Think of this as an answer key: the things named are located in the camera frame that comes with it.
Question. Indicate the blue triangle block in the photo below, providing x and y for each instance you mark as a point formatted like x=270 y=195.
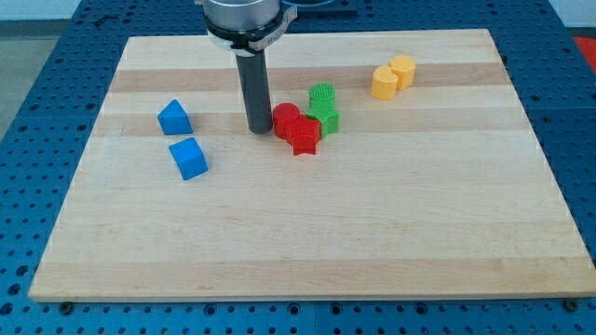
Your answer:
x=174 y=120

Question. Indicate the blue cube block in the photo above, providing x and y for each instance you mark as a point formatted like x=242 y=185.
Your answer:
x=189 y=158

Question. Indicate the red star block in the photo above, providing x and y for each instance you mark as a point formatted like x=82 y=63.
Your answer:
x=303 y=134

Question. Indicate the red cylinder block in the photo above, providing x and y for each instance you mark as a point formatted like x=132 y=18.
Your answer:
x=283 y=115

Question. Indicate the green cylinder block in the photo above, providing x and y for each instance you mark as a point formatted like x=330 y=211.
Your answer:
x=322 y=94

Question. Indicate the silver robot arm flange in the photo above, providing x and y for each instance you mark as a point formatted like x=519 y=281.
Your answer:
x=246 y=27

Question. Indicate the wooden board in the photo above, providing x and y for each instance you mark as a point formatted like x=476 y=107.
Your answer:
x=442 y=193

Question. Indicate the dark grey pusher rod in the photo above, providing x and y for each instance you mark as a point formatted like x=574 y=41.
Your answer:
x=256 y=94

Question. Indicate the green star block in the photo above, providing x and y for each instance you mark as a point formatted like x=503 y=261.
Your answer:
x=328 y=117

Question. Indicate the yellow hexagon block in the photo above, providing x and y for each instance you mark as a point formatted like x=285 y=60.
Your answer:
x=404 y=67

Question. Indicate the yellow heart block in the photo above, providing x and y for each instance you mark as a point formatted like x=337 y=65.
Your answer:
x=384 y=83

